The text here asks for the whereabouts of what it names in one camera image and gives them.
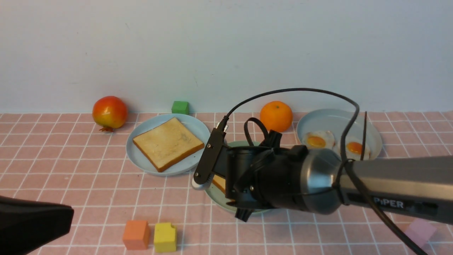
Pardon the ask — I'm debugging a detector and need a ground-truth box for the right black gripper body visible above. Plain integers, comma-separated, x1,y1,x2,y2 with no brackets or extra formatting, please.
225,130,282,222

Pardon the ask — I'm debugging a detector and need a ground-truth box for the toast slice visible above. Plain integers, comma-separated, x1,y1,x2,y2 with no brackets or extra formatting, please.
212,175,225,195
133,117,205,172

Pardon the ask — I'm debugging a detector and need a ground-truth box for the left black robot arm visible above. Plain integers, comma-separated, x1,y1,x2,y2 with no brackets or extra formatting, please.
0,196,74,255

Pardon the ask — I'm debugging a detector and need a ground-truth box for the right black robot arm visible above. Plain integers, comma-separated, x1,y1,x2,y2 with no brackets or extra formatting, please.
206,130,452,224

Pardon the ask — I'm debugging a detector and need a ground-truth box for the mint green plate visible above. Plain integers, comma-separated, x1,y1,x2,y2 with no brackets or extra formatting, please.
205,140,269,216

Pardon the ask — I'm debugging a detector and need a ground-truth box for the orange fruit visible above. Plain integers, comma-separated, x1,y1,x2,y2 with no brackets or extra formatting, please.
259,101,293,133

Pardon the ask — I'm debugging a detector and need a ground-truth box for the light blue plate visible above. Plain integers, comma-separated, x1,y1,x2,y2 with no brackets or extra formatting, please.
126,114,211,176

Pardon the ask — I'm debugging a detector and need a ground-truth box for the left fried egg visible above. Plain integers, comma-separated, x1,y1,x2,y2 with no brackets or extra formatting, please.
301,130,336,149

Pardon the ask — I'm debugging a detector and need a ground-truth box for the fried egg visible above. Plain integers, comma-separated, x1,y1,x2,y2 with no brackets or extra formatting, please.
301,130,336,149
345,136,371,161

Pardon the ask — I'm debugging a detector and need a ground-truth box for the grey blue plate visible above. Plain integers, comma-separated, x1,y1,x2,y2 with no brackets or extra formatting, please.
296,109,383,160

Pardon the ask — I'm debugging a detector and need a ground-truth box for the green foam cube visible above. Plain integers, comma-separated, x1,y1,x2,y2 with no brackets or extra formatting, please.
171,101,190,115

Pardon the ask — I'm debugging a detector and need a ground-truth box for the right fried egg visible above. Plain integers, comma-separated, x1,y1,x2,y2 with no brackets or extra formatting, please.
345,136,371,161

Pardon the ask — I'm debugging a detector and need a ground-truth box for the yellow foam cube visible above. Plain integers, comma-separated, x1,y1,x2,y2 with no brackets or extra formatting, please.
153,222,177,253

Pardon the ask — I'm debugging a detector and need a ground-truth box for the orange foam cube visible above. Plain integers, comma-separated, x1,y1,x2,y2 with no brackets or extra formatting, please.
122,220,150,250

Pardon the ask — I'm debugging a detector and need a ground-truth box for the red yellow pomegranate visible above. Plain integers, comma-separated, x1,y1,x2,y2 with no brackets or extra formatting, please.
92,96,129,132

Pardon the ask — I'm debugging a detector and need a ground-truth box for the pink foam cube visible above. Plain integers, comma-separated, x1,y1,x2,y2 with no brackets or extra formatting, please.
404,219,437,248

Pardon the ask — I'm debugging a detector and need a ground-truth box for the pink checkered tablecloth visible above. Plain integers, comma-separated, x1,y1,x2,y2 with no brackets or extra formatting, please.
0,111,453,255

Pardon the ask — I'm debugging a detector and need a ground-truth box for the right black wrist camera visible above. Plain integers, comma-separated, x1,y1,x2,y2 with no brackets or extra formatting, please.
191,120,229,190

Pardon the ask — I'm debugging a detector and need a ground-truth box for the right black camera cable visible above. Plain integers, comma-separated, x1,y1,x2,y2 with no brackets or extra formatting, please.
219,88,430,255

